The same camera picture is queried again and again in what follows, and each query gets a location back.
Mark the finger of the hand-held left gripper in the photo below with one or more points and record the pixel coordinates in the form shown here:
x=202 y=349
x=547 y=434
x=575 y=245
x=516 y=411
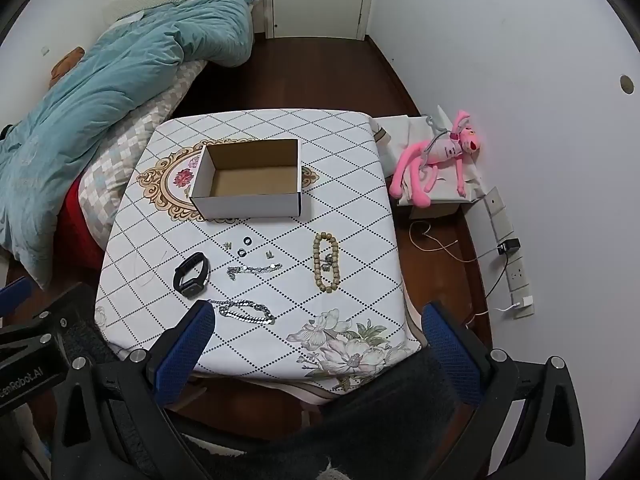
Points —
x=15 y=295
x=45 y=327

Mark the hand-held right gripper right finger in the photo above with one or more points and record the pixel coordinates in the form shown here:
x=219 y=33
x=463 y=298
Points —
x=450 y=355

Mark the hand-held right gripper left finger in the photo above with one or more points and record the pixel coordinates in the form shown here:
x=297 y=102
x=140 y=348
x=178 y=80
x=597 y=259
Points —
x=184 y=351

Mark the small silver pendant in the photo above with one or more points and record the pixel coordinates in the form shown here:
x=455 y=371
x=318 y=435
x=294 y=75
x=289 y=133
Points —
x=328 y=261

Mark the white cardboard box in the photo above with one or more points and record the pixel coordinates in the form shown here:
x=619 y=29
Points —
x=250 y=205

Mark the white charger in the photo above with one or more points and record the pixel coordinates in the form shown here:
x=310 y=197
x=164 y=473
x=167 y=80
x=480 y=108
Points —
x=524 y=307

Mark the red cloth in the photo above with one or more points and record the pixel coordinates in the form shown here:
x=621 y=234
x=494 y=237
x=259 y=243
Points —
x=75 y=230

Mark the black charger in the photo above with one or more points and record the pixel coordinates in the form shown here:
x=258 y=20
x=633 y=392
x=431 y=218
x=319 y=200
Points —
x=510 y=247

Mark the diamond patterned floral tablecloth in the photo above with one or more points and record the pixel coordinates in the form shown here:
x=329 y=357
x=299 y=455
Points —
x=350 y=210

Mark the pink plush toy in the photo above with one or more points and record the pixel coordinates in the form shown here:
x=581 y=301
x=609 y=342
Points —
x=440 y=150

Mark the white covered box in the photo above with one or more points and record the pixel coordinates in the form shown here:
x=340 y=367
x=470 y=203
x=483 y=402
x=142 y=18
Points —
x=400 y=130

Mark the light blue quilt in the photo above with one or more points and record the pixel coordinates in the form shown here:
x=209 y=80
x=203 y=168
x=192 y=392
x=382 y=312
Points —
x=110 y=85

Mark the round wall hole cover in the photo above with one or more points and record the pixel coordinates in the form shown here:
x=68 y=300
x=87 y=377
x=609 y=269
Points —
x=626 y=84

